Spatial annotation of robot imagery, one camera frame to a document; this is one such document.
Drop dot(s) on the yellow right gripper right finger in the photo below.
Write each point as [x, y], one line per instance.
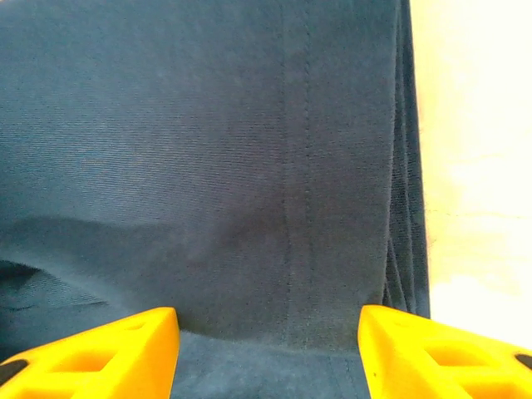
[415, 353]

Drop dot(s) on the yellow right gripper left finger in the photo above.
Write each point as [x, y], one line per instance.
[124, 353]

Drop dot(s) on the navy blue t-shirt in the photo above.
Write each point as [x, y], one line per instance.
[208, 145]

